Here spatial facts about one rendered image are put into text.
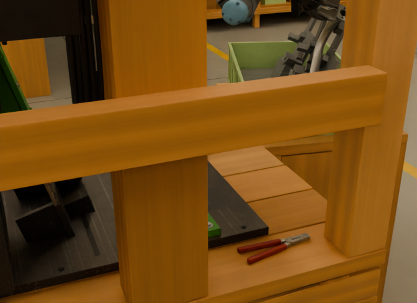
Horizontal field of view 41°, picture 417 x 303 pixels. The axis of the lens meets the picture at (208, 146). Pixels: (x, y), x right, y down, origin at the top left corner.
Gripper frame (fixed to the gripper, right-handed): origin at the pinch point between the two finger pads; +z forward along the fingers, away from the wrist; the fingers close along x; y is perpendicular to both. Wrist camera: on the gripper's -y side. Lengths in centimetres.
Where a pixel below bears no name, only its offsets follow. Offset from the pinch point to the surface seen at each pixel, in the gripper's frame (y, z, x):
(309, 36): -32.3, 2.6, 11.4
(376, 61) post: 69, -18, -63
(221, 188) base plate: 19, -26, -77
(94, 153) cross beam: 68, -56, -95
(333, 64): -5.3, 4.1, -15.0
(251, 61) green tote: -59, -11, 8
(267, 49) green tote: -55, -7, 13
